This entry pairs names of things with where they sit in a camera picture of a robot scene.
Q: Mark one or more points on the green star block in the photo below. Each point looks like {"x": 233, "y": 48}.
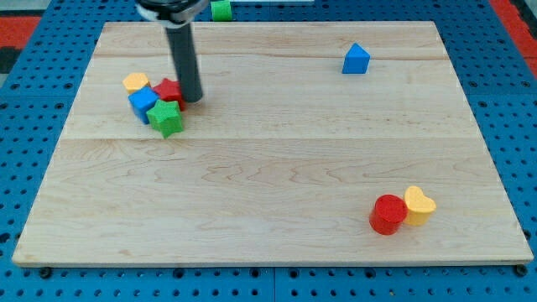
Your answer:
{"x": 165, "y": 118}

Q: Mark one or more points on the wooden board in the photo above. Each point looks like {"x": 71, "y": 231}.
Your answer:
{"x": 280, "y": 163}

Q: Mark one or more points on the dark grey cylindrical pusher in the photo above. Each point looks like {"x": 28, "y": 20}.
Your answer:
{"x": 183, "y": 52}

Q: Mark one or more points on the red star block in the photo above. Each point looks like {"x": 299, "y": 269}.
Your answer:
{"x": 170, "y": 91}

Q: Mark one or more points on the yellow hexagon block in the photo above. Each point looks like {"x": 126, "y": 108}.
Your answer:
{"x": 135, "y": 81}

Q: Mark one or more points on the blue cube block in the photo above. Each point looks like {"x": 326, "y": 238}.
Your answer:
{"x": 142, "y": 101}

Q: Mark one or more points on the yellow heart block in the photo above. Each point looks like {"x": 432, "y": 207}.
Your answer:
{"x": 420, "y": 206}

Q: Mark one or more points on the red cylinder block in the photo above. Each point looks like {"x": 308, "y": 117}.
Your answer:
{"x": 388, "y": 214}

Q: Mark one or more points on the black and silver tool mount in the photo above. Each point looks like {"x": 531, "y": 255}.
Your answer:
{"x": 170, "y": 13}

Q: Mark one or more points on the green block at top edge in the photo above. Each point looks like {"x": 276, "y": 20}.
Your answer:
{"x": 221, "y": 11}

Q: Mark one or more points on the blue triangle block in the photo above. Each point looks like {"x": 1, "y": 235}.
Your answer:
{"x": 356, "y": 60}

